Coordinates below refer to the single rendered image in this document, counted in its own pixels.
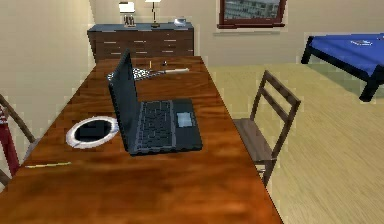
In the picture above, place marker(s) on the yellow pencil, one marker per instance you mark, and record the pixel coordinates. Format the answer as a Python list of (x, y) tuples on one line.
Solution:
[(48, 164)]

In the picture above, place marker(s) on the black open laptop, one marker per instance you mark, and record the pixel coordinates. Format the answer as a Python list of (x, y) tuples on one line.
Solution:
[(156, 125)]

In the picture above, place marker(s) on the brown wooden chair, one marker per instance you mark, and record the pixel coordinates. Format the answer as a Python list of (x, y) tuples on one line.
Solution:
[(258, 140)]

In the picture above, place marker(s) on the small grey white bowl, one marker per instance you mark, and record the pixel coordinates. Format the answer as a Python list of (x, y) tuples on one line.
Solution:
[(180, 22)]

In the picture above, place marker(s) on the brown wooden table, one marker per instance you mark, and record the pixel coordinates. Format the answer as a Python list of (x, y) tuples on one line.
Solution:
[(133, 186)]

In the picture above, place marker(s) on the dark wooden chest of drawers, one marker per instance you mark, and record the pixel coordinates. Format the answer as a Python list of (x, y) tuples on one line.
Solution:
[(143, 43)]

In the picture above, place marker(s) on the white shade table lamp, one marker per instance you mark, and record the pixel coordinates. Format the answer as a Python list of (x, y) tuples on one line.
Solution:
[(154, 13)]

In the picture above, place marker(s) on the brown chair with red cloth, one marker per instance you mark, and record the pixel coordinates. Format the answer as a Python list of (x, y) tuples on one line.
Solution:
[(8, 140)]

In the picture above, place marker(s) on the blue bed with black frame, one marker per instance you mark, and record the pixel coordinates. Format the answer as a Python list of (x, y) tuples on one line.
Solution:
[(350, 50)]

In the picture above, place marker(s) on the black white speckled sheet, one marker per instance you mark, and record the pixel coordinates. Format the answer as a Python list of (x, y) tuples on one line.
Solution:
[(141, 73)]

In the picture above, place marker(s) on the small orange pencil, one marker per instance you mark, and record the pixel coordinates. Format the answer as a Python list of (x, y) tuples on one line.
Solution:
[(150, 64)]

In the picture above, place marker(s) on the white box on stand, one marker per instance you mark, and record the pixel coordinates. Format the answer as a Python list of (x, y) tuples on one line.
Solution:
[(128, 13)]

